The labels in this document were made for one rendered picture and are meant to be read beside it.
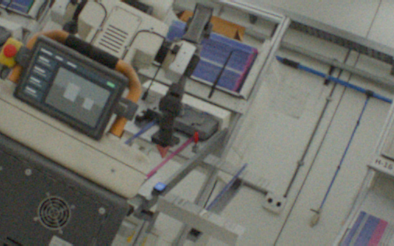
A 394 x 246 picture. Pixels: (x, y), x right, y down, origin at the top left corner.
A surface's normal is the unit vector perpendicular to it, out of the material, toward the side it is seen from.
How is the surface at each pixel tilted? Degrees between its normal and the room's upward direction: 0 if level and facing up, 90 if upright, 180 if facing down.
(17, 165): 90
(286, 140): 90
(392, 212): 44
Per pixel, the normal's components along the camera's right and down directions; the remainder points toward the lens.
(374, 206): 0.12, -0.84
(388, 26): -0.28, -0.29
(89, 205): 0.13, -0.11
